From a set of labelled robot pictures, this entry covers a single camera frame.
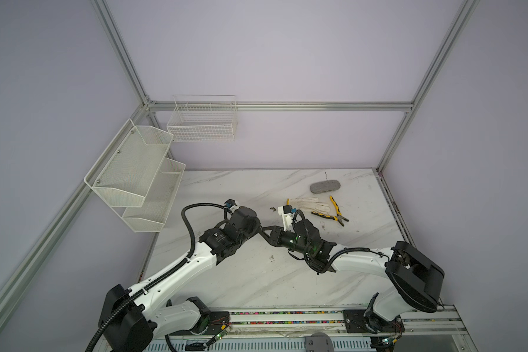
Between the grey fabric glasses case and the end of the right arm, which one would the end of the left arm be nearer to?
the end of the right arm

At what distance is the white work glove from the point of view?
3.46 ft

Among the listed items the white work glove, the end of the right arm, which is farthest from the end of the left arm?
the white work glove

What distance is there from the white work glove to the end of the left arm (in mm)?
477

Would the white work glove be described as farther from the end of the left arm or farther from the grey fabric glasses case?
the end of the left arm

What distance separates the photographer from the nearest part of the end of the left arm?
0.54 m

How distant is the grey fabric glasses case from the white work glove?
1.9 inches

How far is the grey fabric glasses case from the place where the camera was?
111cm

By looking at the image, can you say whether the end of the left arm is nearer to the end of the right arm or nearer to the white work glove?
the end of the right arm

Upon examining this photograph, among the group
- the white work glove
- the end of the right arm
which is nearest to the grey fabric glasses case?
the white work glove

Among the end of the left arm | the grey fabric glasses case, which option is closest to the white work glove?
the grey fabric glasses case

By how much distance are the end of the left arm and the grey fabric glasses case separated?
1.85 feet

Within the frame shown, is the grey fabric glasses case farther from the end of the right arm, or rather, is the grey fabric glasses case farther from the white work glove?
the end of the right arm
